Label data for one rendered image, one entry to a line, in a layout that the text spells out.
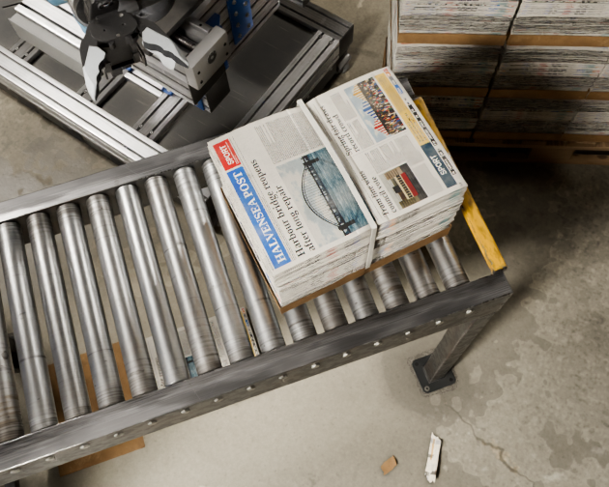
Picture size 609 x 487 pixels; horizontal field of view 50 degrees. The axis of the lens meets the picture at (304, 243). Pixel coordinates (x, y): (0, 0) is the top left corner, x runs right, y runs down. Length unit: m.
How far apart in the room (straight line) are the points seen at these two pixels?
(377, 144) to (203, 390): 0.56
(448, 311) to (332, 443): 0.84
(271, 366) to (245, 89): 1.24
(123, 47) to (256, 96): 1.20
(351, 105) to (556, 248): 1.27
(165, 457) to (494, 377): 1.02
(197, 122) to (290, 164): 1.10
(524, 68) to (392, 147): 0.88
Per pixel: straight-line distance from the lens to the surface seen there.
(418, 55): 1.92
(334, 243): 1.09
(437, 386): 2.10
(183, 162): 1.46
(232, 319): 1.30
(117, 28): 1.10
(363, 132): 1.19
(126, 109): 2.32
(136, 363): 1.32
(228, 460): 2.06
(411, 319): 1.30
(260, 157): 1.17
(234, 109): 2.24
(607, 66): 2.05
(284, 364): 1.27
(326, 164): 1.16
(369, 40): 2.67
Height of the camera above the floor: 2.04
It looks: 67 degrees down
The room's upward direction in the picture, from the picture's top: 4 degrees counter-clockwise
